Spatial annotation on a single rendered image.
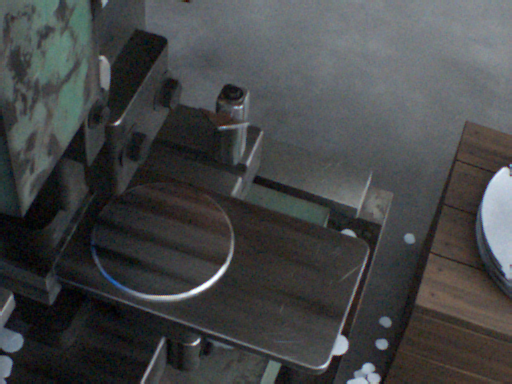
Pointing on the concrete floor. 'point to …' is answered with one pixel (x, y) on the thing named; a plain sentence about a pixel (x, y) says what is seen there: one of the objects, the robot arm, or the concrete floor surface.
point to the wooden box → (457, 283)
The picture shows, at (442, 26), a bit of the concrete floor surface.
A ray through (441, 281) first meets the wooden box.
